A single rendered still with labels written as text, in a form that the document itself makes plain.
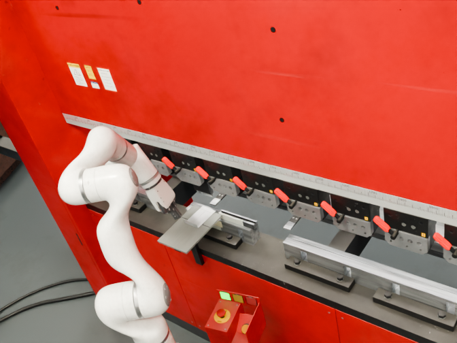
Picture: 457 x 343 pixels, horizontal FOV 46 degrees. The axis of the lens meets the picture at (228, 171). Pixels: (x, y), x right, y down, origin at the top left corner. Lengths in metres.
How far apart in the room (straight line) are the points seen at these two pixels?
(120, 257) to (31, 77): 1.40
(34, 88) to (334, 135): 1.60
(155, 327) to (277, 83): 0.88
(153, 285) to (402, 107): 0.89
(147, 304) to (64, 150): 1.48
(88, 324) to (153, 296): 2.07
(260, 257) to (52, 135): 1.25
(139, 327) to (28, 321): 2.23
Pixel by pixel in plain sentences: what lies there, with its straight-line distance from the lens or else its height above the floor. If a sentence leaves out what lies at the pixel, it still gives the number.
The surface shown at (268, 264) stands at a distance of 2.36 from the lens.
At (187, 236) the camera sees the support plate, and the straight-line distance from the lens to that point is 2.42.
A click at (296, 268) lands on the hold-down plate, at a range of 2.28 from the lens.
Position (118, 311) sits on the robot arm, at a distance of 1.69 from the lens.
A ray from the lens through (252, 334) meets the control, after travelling 2.31.
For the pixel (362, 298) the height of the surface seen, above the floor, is 0.88.
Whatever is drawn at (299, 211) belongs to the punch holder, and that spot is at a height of 1.20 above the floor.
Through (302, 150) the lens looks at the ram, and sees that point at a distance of 1.87.
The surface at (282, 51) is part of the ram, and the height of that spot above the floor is 1.88.
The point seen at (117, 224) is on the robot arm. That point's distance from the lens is 1.57.
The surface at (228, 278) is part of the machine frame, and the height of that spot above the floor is 0.73.
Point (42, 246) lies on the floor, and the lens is 4.49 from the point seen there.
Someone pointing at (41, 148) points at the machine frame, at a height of 1.30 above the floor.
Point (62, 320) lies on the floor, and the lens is 3.82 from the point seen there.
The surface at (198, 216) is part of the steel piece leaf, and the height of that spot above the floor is 1.00.
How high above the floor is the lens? 2.57
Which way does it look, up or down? 35 degrees down
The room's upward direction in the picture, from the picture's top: 15 degrees counter-clockwise
